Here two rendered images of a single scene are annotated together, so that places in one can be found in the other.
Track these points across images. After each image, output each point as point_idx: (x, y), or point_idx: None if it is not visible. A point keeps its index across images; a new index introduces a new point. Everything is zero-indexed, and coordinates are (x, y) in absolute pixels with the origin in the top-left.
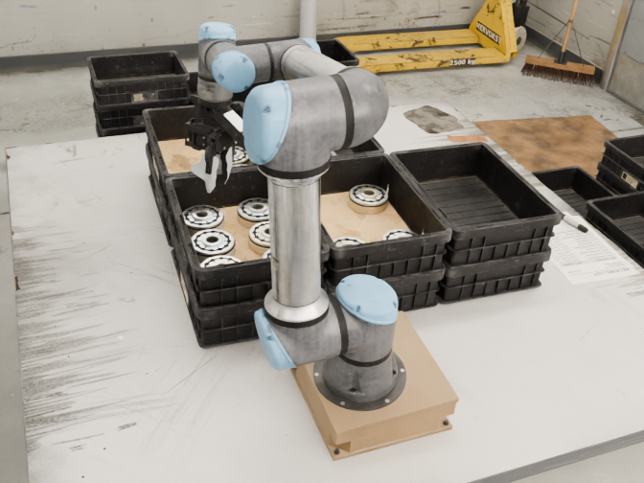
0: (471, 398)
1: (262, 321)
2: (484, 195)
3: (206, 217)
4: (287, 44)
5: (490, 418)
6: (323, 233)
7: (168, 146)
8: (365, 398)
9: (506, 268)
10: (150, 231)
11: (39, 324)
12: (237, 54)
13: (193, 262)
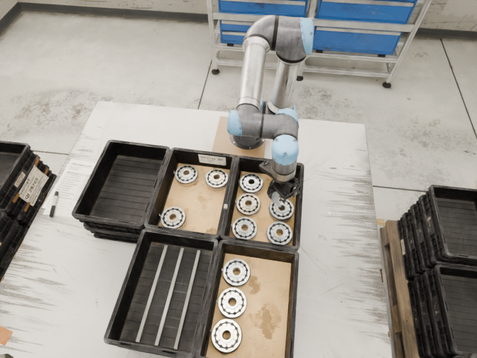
0: (204, 134)
1: (294, 106)
2: (102, 202)
3: (277, 228)
4: (250, 110)
5: (205, 126)
6: (233, 167)
7: (270, 357)
8: None
9: None
10: (297, 297)
11: (368, 236)
12: (286, 111)
13: (304, 170)
